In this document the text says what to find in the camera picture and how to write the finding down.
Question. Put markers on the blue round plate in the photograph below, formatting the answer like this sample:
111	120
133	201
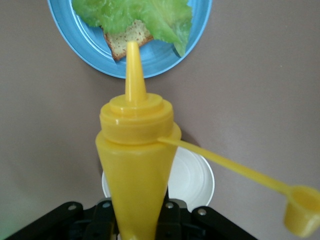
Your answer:
65	25

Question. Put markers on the green lettuce leaf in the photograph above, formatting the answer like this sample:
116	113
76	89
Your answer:
137	15

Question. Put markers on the yellow squeeze bottle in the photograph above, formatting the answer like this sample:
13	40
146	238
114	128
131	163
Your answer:
135	162

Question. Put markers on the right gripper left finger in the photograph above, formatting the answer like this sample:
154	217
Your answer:
62	222

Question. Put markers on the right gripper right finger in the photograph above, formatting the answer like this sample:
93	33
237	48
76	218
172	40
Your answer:
200	225

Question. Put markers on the beige round plate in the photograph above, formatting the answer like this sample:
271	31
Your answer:
192	180

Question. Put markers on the brown bread slice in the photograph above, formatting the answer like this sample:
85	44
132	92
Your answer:
120	42

